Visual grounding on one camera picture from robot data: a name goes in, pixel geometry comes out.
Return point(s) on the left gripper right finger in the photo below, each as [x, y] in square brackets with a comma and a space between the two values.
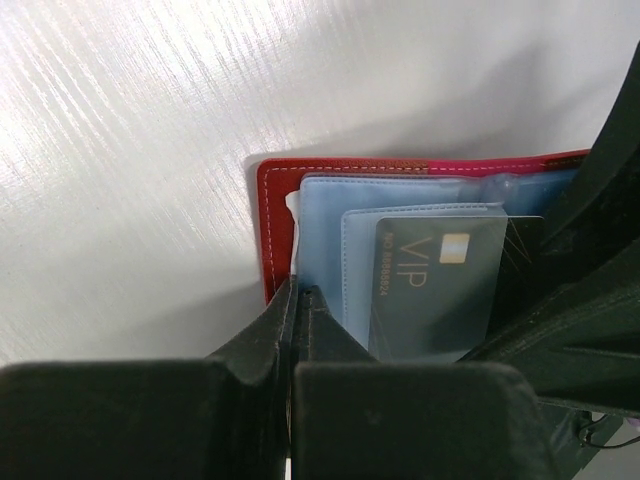
[356, 418]

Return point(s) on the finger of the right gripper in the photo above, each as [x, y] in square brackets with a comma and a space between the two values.
[580, 349]
[597, 215]

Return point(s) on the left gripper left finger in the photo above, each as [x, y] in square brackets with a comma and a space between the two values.
[218, 417]

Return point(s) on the red leather card holder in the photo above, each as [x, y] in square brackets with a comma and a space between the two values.
[318, 216]

